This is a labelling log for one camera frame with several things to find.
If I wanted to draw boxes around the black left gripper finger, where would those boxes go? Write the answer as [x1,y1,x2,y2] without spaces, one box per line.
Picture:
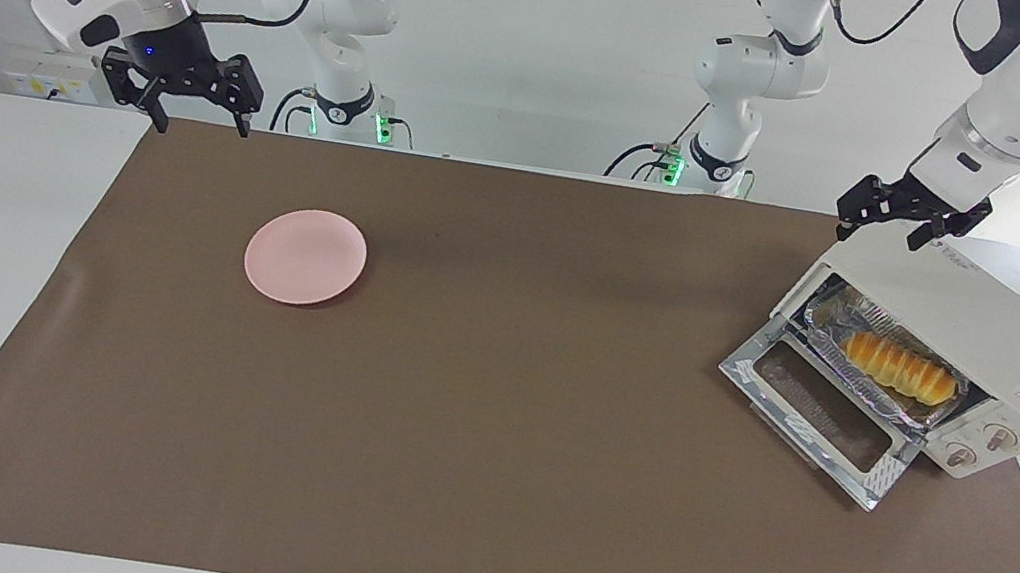
[906,217,947,257]
[830,172,883,247]

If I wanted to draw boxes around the golden ridged bread roll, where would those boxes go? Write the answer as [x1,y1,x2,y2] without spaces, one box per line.
[838,328,965,410]

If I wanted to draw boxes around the aluminium foil tray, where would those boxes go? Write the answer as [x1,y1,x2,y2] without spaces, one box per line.
[789,276,984,441]

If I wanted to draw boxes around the cream toaster oven body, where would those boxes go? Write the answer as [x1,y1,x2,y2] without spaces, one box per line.
[752,205,1020,489]

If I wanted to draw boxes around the glass oven door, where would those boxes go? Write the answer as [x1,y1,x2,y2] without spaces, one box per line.
[700,317,938,520]

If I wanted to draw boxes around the cream oven knob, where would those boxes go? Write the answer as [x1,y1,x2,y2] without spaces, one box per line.
[943,440,981,472]
[981,420,1020,454]

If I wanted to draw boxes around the pink round plate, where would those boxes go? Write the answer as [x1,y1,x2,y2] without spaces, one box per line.
[239,200,374,314]

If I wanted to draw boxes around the brown table mat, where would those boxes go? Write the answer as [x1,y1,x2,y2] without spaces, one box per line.
[0,89,1020,573]

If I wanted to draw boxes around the black base cable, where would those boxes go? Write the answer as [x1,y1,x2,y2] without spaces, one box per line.
[269,84,320,137]
[602,90,712,191]

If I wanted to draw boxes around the white wall socket box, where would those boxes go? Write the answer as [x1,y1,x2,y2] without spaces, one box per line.
[1,45,105,108]

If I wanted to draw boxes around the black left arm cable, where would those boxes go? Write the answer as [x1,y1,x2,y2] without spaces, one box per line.
[815,0,940,56]

